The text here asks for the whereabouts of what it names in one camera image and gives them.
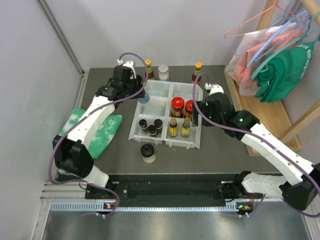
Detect red lid sauce jar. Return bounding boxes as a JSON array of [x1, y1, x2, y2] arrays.
[[171, 96, 185, 118], [184, 100, 193, 119]]

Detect yellow label brown bottle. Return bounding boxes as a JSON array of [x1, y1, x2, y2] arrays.
[[181, 117, 191, 138], [169, 117, 178, 137]]

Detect silver lid salt jar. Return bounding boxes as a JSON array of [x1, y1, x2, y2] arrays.
[[138, 93, 150, 104], [158, 64, 169, 82]]

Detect small black cap spice bottle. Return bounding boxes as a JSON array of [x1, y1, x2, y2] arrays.
[[153, 118, 163, 138]]

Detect black cap pepper bottle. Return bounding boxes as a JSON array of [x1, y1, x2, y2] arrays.
[[138, 119, 149, 134], [148, 124, 158, 137]]

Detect black lid shaker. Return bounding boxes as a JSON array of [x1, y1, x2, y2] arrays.
[[140, 143, 156, 164]]

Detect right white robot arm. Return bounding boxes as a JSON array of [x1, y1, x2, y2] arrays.
[[192, 92, 320, 211]]

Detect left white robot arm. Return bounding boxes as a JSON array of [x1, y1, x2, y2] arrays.
[[51, 61, 147, 199]]

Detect right white organizer tray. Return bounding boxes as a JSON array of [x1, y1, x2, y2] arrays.
[[163, 82, 202, 150]]

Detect white organizer tray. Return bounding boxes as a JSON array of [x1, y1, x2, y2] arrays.
[[163, 82, 202, 150], [128, 80, 172, 145]]

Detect left orange cap sauce bottle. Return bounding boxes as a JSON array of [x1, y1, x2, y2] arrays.
[[145, 59, 155, 80]]

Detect orange cap sauce bottle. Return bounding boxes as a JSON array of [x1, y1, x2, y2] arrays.
[[191, 62, 202, 84], [145, 59, 155, 80]]

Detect right orange cap sauce bottle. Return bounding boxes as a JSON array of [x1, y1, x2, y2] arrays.
[[191, 62, 202, 84]]

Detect green white cloth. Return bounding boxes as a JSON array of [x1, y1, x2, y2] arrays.
[[59, 108, 123, 160]]

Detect left white organizer tray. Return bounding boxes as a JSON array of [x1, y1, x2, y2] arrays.
[[128, 80, 172, 145]]

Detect wooden clothes rack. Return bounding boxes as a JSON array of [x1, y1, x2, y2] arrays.
[[224, 0, 320, 152]]

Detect pink white garment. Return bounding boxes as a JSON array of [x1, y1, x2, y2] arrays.
[[226, 22, 303, 96]]

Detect green garment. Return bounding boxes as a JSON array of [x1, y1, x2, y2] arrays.
[[254, 41, 315, 103]]

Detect blue hanger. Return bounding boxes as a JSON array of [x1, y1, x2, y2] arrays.
[[232, 10, 310, 67]]

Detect pink hanger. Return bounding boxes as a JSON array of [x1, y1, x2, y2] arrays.
[[223, 0, 298, 39]]

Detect teal hanger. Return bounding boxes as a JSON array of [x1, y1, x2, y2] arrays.
[[247, 10, 320, 79]]

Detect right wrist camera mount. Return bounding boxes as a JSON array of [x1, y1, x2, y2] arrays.
[[204, 83, 224, 96]]

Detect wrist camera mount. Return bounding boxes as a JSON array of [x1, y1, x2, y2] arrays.
[[204, 83, 224, 96], [117, 59, 137, 79]]

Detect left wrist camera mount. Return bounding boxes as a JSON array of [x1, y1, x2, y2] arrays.
[[117, 59, 137, 79]]

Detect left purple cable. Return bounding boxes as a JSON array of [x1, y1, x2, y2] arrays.
[[47, 52, 149, 233]]

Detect purple cable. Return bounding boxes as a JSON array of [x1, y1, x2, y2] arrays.
[[193, 72, 320, 218], [47, 52, 149, 233]]

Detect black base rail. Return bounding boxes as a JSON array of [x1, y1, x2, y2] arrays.
[[84, 172, 266, 207]]

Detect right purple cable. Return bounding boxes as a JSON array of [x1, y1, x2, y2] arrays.
[[193, 72, 320, 218]]

